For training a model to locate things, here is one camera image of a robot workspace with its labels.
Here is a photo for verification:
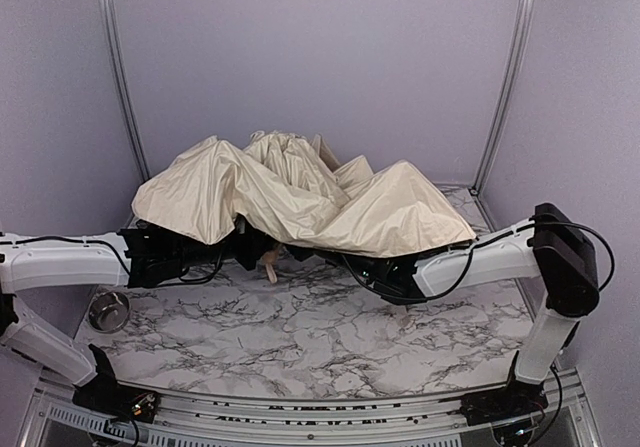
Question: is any beige folding umbrella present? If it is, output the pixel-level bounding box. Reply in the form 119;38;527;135
132;131;476;259

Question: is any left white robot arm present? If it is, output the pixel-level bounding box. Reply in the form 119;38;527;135
1;225;275;388

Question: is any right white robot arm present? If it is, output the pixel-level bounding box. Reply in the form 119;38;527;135
288;203;603;385

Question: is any steel cup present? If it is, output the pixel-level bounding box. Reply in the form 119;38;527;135
88;292;130;334

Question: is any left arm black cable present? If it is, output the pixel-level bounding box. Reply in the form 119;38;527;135
0;234;129;268

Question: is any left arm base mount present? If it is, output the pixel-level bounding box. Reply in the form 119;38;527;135
72;344;160;424

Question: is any front aluminium rail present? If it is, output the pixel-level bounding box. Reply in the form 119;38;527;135
17;370;603;446

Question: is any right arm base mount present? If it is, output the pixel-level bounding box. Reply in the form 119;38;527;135
459;365;548;426

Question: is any left aluminium frame post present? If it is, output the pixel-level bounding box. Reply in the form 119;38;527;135
98;0;150;182

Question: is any aluminium frame post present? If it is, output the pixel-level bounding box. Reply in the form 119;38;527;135
471;0;535;196
98;0;150;182

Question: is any right aluminium frame post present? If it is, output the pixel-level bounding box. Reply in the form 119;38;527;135
471;0;535;196

